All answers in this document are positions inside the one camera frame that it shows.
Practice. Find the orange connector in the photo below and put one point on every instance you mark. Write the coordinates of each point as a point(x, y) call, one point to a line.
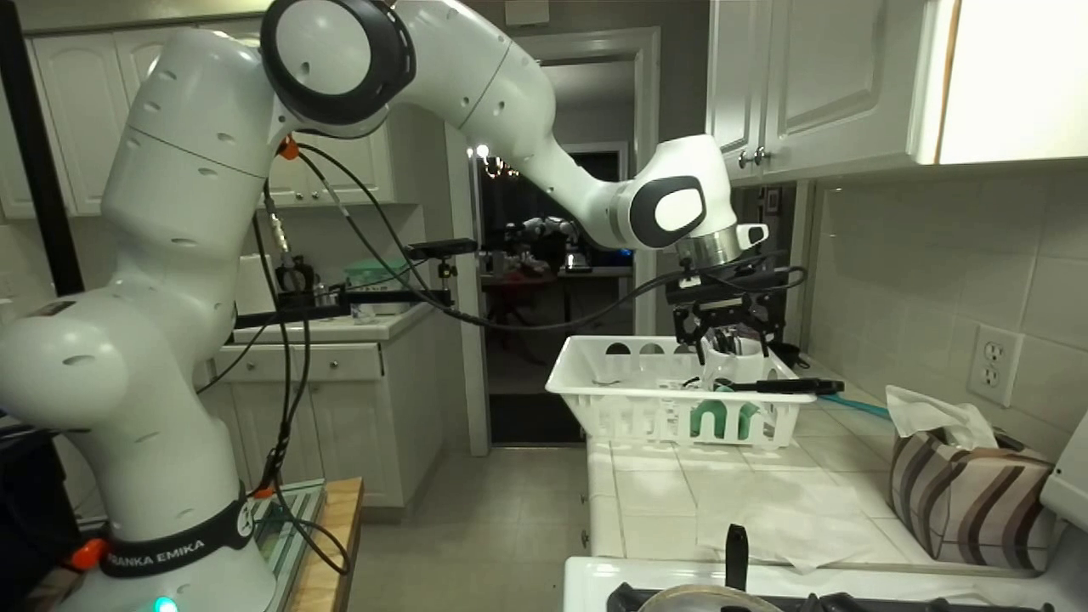
point(88, 552)

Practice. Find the long black kitchen utensil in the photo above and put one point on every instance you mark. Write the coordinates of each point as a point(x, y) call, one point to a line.
point(783, 384)

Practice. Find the black stereo camera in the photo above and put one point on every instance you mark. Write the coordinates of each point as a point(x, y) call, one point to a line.
point(444, 247)

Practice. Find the brown striped towel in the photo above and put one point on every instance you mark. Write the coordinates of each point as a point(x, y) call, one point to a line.
point(964, 497)

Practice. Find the teal plastic strip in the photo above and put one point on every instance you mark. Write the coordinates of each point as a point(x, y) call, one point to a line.
point(853, 404)

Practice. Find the white hanging towel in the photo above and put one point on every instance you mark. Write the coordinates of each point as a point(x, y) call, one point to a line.
point(936, 411)

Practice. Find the white base cabinet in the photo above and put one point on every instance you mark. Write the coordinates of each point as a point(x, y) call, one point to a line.
point(361, 430)

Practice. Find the white utensil holder cup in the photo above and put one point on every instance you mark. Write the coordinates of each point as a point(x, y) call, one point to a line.
point(735, 368)

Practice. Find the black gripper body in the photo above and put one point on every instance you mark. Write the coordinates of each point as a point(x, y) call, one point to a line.
point(726, 316)

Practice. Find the white door frame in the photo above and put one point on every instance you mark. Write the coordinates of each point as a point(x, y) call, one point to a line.
point(463, 374)

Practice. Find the black vertical pole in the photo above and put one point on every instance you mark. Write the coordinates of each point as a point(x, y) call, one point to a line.
point(38, 146)

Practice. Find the round metal cabinet knob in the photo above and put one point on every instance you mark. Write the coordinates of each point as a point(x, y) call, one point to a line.
point(767, 158)
point(748, 161)

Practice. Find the silver metal plate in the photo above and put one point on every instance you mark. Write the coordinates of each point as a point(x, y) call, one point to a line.
point(296, 520)

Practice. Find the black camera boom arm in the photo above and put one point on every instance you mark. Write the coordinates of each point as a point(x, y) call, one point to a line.
point(375, 297)

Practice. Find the white plastic dish rack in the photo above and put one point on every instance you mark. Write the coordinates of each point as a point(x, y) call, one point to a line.
point(614, 391)

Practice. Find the white wall power outlet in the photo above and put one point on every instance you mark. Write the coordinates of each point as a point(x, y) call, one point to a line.
point(995, 366)

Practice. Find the wooden table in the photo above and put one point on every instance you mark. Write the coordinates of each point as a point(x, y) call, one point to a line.
point(334, 546)

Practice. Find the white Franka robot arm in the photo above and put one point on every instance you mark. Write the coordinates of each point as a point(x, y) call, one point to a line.
point(170, 283)

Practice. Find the white gas stove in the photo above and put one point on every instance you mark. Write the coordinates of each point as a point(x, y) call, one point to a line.
point(658, 580)

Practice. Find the green translucent bowl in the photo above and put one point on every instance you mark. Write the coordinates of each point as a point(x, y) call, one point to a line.
point(372, 277)

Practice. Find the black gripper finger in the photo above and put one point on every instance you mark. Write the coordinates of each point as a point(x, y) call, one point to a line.
point(698, 341)
point(755, 341)

